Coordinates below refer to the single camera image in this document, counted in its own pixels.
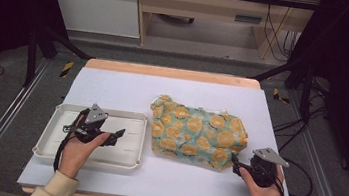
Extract yellow tool right of table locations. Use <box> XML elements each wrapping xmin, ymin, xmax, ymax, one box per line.
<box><xmin>271</xmin><ymin>87</ymin><xmax>292</xmax><ymax>105</ymax></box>

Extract bundle of black floor cables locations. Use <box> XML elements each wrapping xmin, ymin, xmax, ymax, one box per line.
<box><xmin>270</xmin><ymin>74</ymin><xmax>332</xmax><ymax>158</ymax></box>

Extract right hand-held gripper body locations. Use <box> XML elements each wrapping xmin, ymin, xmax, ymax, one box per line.
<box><xmin>239</xmin><ymin>144</ymin><xmax>292</xmax><ymax>191</ymax></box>

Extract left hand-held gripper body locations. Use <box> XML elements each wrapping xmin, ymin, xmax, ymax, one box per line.
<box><xmin>69</xmin><ymin>100</ymin><xmax>119</xmax><ymax>148</ymax></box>

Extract white cabinet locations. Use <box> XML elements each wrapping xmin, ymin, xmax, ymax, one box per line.
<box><xmin>38</xmin><ymin>0</ymin><xmax>145</xmax><ymax>39</ymax></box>

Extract black looped floor cable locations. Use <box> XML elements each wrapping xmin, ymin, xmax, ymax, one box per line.
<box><xmin>275</xmin><ymin>155</ymin><xmax>318</xmax><ymax>196</ymax></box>

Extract white table mat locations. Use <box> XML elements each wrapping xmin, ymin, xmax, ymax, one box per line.
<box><xmin>16</xmin><ymin>60</ymin><xmax>308</xmax><ymax>196</ymax></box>

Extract left hand-held gripper black cable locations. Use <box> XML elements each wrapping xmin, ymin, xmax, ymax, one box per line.
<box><xmin>52</xmin><ymin>105</ymin><xmax>92</xmax><ymax>176</ymax></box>

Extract yellow tool left of table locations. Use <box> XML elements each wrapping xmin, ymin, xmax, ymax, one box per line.
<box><xmin>59</xmin><ymin>59</ymin><xmax>75</xmax><ymax>79</ymax></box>

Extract hanging black cables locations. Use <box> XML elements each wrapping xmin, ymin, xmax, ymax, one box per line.
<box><xmin>259</xmin><ymin>0</ymin><xmax>307</xmax><ymax>65</ymax></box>

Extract wooden table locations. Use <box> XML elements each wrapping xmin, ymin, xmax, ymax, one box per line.
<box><xmin>21</xmin><ymin>51</ymin><xmax>305</xmax><ymax>196</ymax></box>

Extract yellow tool of table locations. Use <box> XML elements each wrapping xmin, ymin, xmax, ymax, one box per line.
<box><xmin>271</xmin><ymin>87</ymin><xmax>292</xmax><ymax>105</ymax></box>
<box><xmin>59</xmin><ymin>59</ymin><xmax>75</xmax><ymax>79</ymax></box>

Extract person's left hand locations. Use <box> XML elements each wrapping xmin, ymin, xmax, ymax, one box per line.
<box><xmin>57</xmin><ymin>126</ymin><xmax>112</xmax><ymax>184</ymax></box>

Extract black metal stand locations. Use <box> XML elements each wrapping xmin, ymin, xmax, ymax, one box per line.
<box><xmin>22</xmin><ymin>23</ymin><xmax>99</xmax><ymax>96</ymax></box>
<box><xmin>244</xmin><ymin>53</ymin><xmax>320</xmax><ymax>125</ymax></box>

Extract orange print drawstring bag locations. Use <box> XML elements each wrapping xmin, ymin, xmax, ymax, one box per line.
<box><xmin>144</xmin><ymin>92</ymin><xmax>253</xmax><ymax>175</ymax></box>

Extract white plastic tray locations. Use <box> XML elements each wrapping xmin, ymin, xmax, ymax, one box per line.
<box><xmin>31</xmin><ymin>100</ymin><xmax>150</xmax><ymax>177</ymax></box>

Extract wooden desk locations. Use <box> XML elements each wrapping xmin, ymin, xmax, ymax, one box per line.
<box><xmin>128</xmin><ymin>0</ymin><xmax>324</xmax><ymax>67</ymax></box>

